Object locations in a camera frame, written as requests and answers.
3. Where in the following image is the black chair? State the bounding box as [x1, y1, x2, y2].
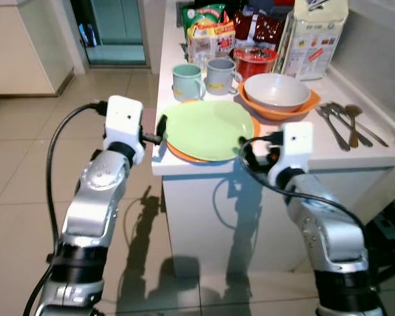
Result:
[365, 190, 395, 267]

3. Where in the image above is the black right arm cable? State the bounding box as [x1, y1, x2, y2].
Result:
[239, 135, 371, 241]

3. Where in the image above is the orange bowl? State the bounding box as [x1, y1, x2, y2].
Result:
[238, 82, 321, 122]

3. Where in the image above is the white kitchen counter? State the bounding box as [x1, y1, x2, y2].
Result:
[150, 0, 395, 278]

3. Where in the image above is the silver fork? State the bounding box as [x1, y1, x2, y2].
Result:
[316, 104, 351, 153]
[329, 102, 375, 148]

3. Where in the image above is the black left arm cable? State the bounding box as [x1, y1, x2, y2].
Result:
[23, 100, 109, 316]

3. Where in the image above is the red container with clear lid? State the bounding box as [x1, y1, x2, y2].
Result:
[234, 46, 278, 82]

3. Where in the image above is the beige cabinet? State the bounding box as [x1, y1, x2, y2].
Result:
[0, 0, 74, 99]

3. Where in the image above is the light green plate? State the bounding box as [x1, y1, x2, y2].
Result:
[161, 100, 255, 162]

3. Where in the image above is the glass door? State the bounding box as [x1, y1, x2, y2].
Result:
[86, 0, 149, 66]

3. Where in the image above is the green and yellow snack bag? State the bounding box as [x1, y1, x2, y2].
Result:
[182, 3, 236, 68]

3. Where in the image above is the bronze spoon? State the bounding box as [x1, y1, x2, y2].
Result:
[344, 104, 363, 149]

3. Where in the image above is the mint green mug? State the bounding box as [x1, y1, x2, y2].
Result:
[172, 63, 207, 102]

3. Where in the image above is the pale grey bowl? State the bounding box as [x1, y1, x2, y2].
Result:
[244, 72, 311, 113]

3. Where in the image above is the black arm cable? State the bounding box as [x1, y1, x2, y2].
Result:
[23, 100, 109, 316]
[239, 135, 371, 241]

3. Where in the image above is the white printed carton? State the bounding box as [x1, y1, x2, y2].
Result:
[280, 0, 350, 82]

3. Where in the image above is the grey blue mug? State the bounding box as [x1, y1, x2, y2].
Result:
[205, 58, 243, 97]

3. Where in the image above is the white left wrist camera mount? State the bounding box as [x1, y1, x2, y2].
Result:
[103, 95, 146, 165]

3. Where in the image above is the dark red packet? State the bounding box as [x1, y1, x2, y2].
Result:
[234, 11, 284, 51]

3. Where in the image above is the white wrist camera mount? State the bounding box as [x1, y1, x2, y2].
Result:
[267, 122, 315, 188]
[103, 95, 146, 165]

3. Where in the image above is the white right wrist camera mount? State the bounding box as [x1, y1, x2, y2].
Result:
[267, 122, 315, 188]

